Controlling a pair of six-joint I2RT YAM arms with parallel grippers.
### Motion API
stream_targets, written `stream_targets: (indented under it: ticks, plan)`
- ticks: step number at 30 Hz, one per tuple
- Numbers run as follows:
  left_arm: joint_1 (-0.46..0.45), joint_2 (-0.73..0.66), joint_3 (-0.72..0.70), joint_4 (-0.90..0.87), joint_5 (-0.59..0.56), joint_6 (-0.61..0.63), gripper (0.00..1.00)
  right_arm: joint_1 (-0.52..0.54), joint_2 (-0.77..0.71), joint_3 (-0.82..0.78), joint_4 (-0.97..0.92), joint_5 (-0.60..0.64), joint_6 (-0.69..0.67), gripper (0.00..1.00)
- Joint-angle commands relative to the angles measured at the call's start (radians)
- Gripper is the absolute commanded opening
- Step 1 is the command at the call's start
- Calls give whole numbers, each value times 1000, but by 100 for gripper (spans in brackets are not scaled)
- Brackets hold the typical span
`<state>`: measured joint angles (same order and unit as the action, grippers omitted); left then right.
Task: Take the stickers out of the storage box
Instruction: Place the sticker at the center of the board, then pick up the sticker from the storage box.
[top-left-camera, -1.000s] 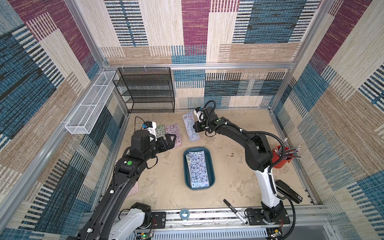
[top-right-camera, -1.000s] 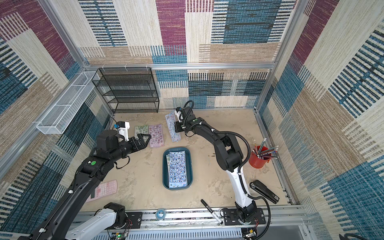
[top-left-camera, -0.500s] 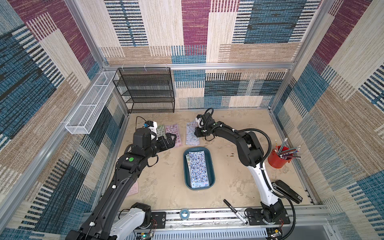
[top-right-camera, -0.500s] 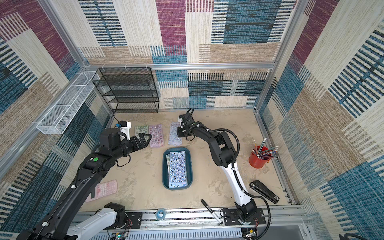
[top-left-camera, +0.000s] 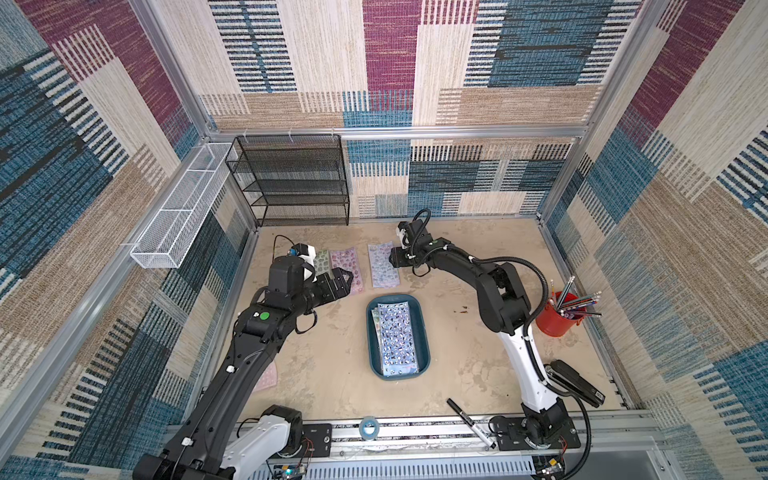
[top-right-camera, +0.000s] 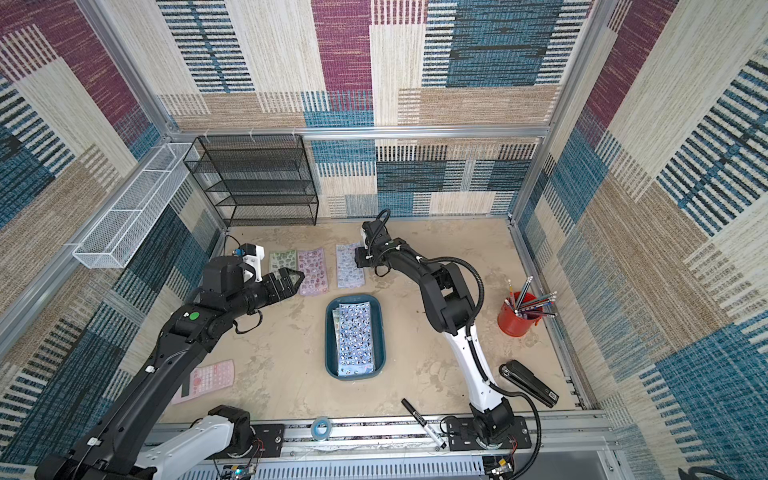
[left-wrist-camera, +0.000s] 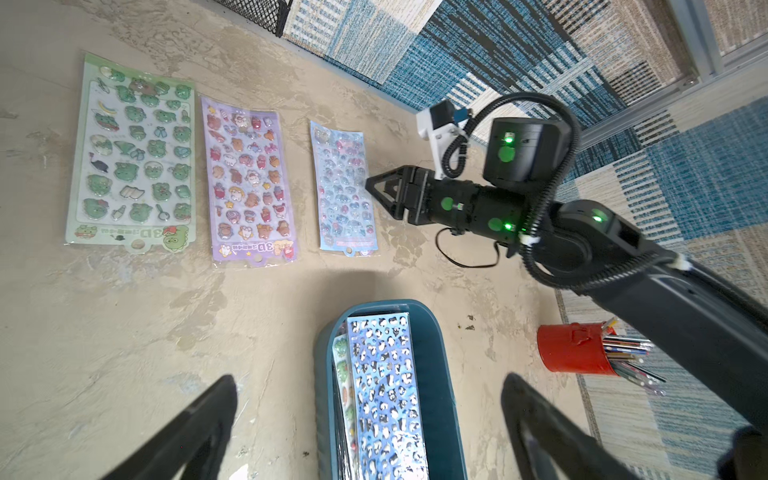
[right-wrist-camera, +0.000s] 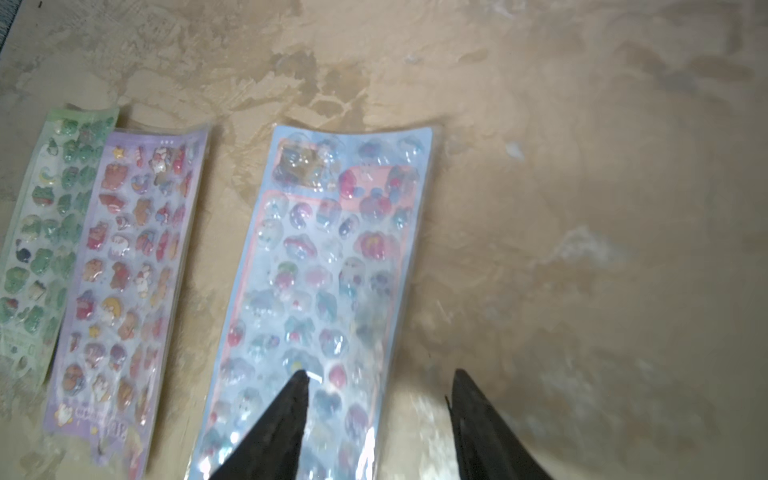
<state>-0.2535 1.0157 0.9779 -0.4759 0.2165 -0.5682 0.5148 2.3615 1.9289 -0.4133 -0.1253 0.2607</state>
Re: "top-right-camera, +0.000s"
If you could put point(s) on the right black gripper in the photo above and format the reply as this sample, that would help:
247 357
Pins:
365 257

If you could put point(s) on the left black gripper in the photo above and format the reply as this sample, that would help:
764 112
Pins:
272 285

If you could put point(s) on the light blue sticker sheet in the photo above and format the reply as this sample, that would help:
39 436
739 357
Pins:
349 275

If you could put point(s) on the green sticker sheet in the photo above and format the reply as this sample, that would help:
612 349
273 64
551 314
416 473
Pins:
283 259

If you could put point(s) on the pink purple sticker sheet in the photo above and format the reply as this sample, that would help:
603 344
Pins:
312 264

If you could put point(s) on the teal plastic storage box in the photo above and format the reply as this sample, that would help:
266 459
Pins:
379 344

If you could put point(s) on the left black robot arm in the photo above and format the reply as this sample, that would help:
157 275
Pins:
231 287

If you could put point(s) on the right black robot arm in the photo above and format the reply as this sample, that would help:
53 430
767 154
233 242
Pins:
452 295

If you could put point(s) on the penguin sticker sheet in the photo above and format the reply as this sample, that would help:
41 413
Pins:
354 339

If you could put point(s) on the pink calculator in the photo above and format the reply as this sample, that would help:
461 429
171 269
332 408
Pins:
205 380

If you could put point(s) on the blue tape roll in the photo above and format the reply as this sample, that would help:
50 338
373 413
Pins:
321 429

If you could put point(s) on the red pencil cup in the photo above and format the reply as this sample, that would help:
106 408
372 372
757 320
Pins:
522 309

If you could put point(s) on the black marker pen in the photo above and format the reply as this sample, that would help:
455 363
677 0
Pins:
431 432

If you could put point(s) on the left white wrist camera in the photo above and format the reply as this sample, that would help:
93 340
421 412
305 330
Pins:
251 256

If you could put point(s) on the black wire mesh shelf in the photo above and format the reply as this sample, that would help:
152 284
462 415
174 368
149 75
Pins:
255 180

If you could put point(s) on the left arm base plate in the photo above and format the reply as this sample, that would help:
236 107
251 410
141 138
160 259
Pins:
262 441

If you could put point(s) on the white wire mesh basket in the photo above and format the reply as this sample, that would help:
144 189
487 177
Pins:
113 241

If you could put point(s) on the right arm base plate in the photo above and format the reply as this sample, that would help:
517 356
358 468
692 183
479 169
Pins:
461 435

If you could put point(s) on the white cable duct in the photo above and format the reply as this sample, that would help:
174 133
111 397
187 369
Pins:
431 467

